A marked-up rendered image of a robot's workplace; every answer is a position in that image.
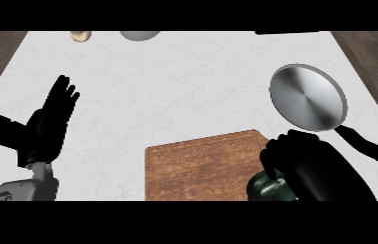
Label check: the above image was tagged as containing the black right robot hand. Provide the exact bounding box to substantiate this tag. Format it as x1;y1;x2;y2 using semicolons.
259;129;378;202

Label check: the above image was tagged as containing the grey rounded bowl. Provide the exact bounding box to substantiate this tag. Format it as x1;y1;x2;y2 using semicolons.
119;30;163;42

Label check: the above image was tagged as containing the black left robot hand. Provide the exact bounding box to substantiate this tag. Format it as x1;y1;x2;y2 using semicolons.
0;74;82;169

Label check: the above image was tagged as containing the brown wooden cutting board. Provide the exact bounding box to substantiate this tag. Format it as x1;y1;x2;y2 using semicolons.
144;128;272;202

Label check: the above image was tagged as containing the steel pan with black handle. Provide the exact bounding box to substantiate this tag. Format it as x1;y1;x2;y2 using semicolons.
268;63;378;162

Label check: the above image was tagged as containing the black flat appliance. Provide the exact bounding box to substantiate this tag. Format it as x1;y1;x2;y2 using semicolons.
254;30;322;36

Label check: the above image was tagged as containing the dark green eggplant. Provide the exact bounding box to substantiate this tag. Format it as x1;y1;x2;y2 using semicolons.
246;169;299;202

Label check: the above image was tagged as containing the beige rounded object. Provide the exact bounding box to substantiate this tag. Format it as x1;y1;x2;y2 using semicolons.
68;30;94;43

